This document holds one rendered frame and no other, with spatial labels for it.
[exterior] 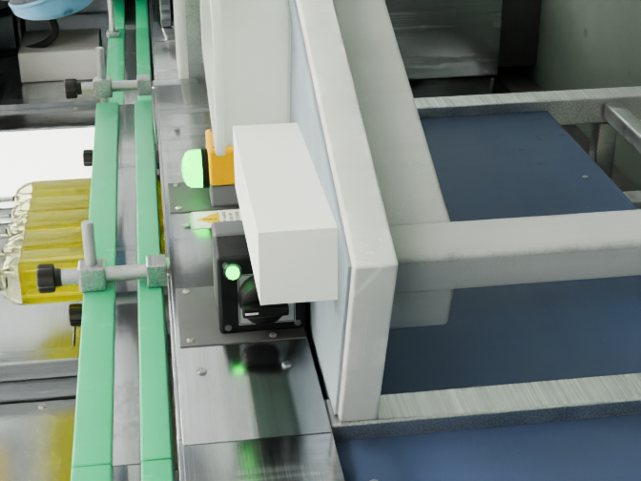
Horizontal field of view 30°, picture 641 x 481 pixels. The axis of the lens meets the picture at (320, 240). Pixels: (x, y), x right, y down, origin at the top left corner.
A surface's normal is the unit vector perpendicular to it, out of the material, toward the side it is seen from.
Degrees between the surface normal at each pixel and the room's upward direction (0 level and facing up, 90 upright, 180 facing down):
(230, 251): 90
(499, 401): 90
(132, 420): 90
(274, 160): 90
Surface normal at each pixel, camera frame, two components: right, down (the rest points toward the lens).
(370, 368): 0.14, 0.72
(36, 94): 0.00, -0.90
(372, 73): 0.04, -0.69
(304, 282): 0.14, 0.42
